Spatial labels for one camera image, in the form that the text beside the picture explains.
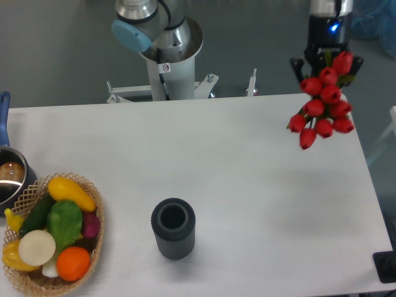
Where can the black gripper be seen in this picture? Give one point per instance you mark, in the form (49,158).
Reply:
(326,33)

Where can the red tulip bouquet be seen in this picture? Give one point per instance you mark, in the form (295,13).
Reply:
(326,111)

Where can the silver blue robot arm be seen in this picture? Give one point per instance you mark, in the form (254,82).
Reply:
(162,32)

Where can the black device at table corner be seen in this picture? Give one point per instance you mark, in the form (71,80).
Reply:
(385,266)

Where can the dark grey ribbed vase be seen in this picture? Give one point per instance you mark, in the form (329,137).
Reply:
(173,222)

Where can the purple red onion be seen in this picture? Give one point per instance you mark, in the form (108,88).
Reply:
(90,225)

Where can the yellow squash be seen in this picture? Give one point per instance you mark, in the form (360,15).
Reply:
(61,188)

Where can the green lettuce leaf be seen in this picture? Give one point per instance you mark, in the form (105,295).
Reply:
(64,223)

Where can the orange fruit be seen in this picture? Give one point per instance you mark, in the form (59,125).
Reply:
(73,263)

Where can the green cucumber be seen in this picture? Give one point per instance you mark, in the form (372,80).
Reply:
(37,217)

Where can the white round radish slice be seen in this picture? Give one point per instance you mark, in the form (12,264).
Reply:
(36,247)

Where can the woven wicker basket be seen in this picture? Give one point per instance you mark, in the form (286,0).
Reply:
(34,283)

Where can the yellow bell pepper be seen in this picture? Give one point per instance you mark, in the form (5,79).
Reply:
(11,258)

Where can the white metal base frame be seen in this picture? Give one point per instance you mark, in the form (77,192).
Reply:
(203,89)

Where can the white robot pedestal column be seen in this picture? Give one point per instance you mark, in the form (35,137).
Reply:
(171,80)

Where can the blue handled saucepan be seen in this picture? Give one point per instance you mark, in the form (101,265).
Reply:
(16,173)

